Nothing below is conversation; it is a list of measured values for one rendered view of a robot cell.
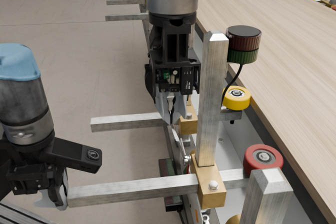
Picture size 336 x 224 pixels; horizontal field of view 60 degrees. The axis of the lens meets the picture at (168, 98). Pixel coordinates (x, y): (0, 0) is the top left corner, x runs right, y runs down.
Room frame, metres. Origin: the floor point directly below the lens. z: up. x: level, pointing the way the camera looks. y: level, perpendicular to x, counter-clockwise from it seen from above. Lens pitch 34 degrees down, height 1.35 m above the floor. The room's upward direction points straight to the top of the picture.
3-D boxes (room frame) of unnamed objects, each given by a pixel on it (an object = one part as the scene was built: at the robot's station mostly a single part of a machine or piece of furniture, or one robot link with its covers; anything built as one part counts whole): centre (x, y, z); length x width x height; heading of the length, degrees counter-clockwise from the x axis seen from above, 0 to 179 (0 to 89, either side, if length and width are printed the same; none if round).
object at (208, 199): (0.45, -0.09, 0.85); 0.13 x 0.06 x 0.05; 8
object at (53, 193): (0.36, 0.21, 0.91); 0.05 x 0.02 x 0.09; 8
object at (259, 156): (0.45, -0.20, 0.85); 0.08 x 0.08 x 0.11
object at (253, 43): (0.48, -0.13, 1.16); 0.06 x 0.06 x 0.02
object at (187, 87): (0.42, -0.01, 1.16); 0.09 x 0.08 x 0.12; 7
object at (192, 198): (0.50, -0.05, 0.75); 0.26 x 0.01 x 0.10; 8
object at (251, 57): (0.48, -0.13, 1.14); 0.06 x 0.06 x 0.02
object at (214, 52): (0.47, -0.08, 0.93); 0.03 x 0.03 x 0.48; 8
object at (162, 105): (0.41, 0.01, 1.06); 0.06 x 0.03 x 0.09; 7
